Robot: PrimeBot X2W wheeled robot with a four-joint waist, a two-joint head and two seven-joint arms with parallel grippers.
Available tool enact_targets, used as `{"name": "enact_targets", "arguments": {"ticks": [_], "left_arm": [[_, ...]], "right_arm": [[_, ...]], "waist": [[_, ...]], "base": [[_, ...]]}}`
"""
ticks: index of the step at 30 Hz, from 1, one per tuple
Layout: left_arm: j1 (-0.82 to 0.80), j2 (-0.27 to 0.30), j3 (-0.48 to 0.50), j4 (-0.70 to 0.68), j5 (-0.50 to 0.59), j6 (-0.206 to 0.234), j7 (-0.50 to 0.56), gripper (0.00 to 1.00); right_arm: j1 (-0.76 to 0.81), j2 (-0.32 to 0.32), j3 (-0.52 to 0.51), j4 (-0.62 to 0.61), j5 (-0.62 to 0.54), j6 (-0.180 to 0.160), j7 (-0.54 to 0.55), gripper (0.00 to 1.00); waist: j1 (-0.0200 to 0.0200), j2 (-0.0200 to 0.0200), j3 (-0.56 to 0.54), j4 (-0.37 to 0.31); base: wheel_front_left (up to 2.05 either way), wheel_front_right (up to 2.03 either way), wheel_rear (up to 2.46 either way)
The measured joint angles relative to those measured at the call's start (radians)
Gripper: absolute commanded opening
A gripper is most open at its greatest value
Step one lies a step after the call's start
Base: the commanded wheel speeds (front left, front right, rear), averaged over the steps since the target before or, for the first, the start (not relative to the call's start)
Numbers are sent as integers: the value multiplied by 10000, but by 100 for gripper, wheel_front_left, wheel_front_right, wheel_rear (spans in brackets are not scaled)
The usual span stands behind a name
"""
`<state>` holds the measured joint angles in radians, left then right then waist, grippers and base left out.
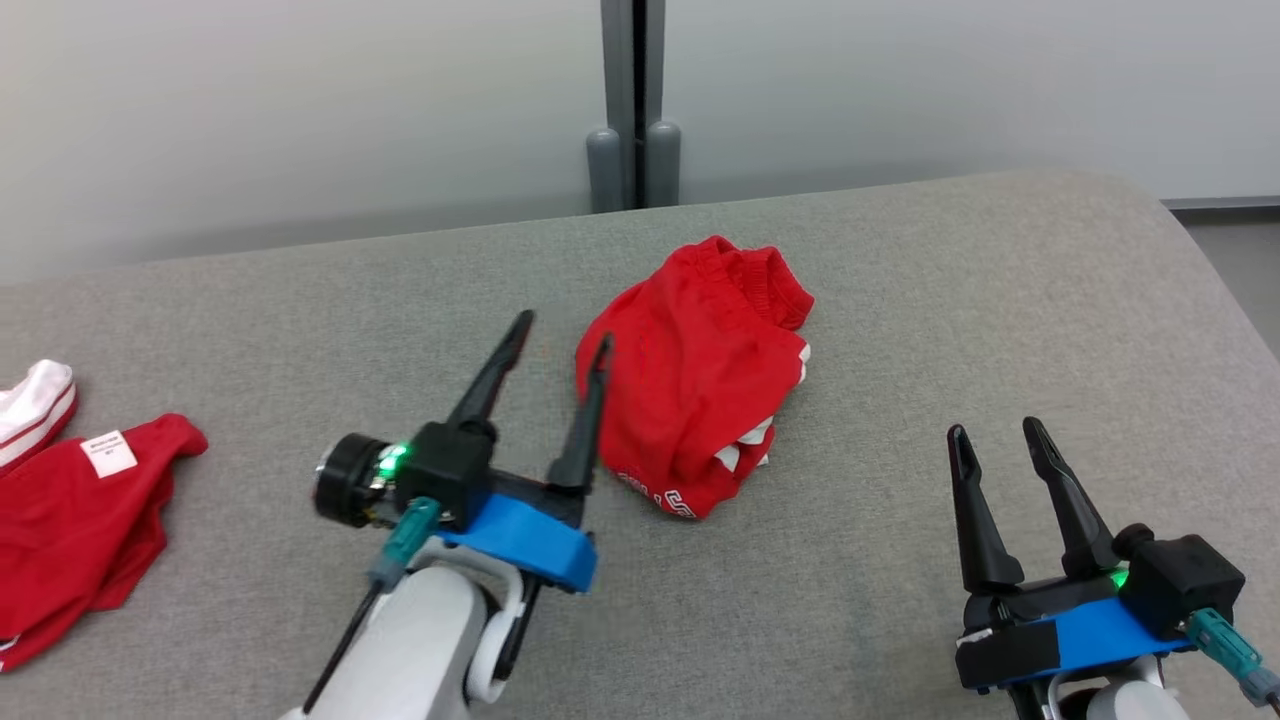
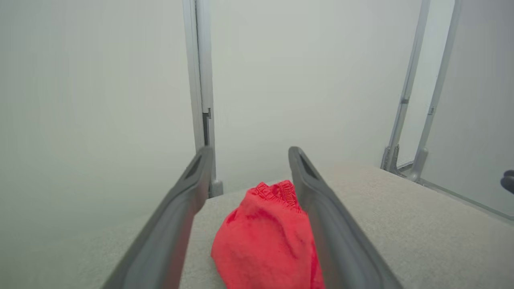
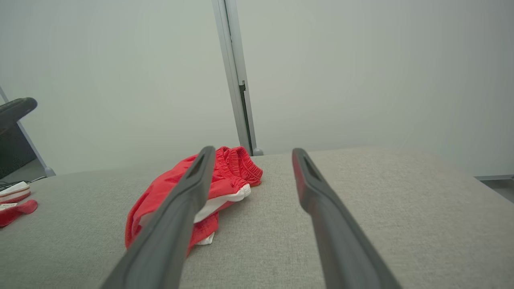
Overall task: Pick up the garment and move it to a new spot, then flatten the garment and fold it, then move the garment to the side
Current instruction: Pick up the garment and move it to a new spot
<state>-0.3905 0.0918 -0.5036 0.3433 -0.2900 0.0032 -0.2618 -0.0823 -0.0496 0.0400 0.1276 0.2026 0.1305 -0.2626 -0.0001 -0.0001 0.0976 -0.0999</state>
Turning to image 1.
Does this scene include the red shorts with white waistband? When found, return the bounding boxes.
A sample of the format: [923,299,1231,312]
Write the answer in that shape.
[575,235,816,521]

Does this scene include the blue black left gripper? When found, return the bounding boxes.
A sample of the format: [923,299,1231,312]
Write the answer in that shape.
[315,312,613,593]

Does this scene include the black cable teal plug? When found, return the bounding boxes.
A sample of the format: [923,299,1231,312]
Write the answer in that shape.
[1185,610,1280,706]
[300,497,443,713]

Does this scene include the black left cable teal plug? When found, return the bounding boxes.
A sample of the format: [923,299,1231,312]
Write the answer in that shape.
[300,497,443,713]

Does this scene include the grey cylindrical partition foot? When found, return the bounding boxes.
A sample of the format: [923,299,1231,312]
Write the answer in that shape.
[586,127,626,214]
[645,120,683,209]

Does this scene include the grey partition post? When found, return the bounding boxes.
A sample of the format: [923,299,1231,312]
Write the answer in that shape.
[600,0,667,211]

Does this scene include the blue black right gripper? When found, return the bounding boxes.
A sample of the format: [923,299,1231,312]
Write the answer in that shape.
[950,417,1196,693]

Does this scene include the black right cable teal plug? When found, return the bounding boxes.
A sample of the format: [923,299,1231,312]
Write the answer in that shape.
[1185,610,1280,706]

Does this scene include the red jersey with white trim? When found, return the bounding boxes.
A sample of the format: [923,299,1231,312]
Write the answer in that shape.
[0,360,209,673]

